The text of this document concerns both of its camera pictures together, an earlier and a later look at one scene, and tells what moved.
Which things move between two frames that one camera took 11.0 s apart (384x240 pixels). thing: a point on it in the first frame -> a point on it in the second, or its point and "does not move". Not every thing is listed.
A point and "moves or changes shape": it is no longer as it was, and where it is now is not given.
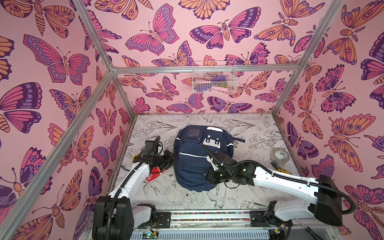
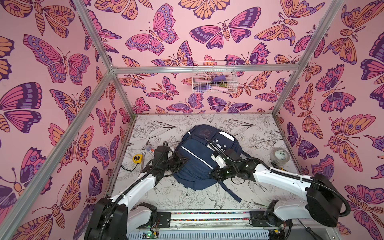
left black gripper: x=167 y=157 -> x=179 y=160
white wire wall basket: x=211 y=77 does not move
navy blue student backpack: x=191 y=162 moves or changes shape
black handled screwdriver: x=314 y=235 does not move
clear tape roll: x=279 y=157 does not move
